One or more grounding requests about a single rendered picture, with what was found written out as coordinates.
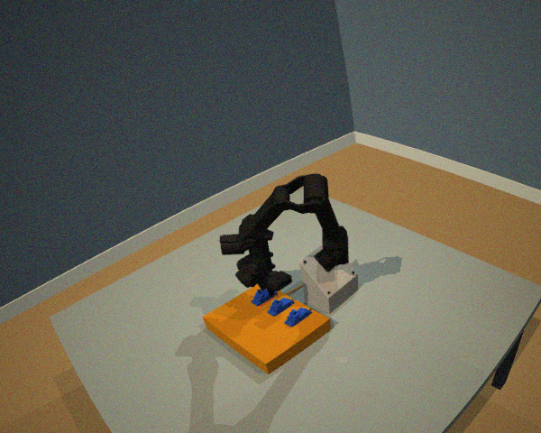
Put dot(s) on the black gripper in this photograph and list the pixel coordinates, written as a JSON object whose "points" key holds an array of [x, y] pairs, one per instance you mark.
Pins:
{"points": [[273, 280]]}

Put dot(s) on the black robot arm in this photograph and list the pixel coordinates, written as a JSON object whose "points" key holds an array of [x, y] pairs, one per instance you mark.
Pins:
{"points": [[254, 236]]}

